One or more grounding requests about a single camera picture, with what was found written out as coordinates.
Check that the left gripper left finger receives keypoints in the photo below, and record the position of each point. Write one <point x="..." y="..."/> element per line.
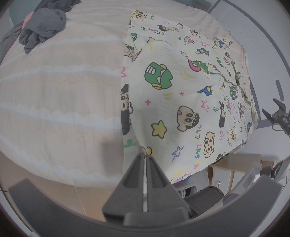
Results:
<point x="130" y="189"/>

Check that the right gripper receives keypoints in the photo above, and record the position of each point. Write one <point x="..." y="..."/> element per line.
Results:
<point x="283" y="117"/>

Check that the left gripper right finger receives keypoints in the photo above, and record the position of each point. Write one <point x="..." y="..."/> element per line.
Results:
<point x="162" y="191"/>

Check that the white printed pyjama top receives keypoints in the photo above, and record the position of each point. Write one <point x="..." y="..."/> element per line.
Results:
<point x="184" y="95"/>

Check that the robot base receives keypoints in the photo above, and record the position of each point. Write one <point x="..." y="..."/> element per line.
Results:
<point x="252" y="174"/>

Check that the bed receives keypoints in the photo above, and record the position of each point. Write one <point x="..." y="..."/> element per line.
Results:
<point x="61" y="83"/>

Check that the pale wooden bedside table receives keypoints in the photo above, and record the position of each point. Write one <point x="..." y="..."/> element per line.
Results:
<point x="233" y="162"/>

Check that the dark grey garment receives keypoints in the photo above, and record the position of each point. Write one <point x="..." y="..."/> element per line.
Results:
<point x="43" y="26"/>

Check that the pink garment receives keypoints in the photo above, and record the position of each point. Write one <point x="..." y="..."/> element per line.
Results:
<point x="28" y="18"/>

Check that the black garment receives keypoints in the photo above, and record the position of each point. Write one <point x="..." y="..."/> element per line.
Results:
<point x="63" y="0"/>

